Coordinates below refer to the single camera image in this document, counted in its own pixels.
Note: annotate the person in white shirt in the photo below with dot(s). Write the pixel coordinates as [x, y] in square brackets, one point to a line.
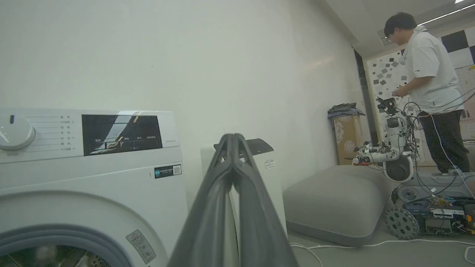
[432, 89]

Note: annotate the white air purifier unit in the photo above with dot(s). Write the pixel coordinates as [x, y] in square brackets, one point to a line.
[269, 174]

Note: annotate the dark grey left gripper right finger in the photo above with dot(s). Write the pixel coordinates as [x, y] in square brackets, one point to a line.
[259, 218]

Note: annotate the white program dial knob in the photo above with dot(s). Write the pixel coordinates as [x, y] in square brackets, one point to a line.
[15, 132]

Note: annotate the grey rubber door gasket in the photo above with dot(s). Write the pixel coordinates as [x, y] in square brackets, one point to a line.
[59, 243]

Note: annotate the folded grey clothes pile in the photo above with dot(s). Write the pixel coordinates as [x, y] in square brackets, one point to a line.
[344, 109]

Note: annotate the white front-load washing machine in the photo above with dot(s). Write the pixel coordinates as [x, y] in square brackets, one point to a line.
[89, 185]

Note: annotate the black washer display panel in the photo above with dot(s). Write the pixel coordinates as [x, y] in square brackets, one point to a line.
[121, 134]

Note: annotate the grey sofa cushion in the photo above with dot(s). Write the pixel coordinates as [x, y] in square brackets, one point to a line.
[336, 202]

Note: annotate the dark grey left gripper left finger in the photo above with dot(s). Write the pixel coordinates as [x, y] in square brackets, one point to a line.
[207, 207]

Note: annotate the white wheeled robot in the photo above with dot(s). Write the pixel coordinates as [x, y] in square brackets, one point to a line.
[415, 185]

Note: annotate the brown cardboard box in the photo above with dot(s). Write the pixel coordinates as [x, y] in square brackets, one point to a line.
[347, 139]

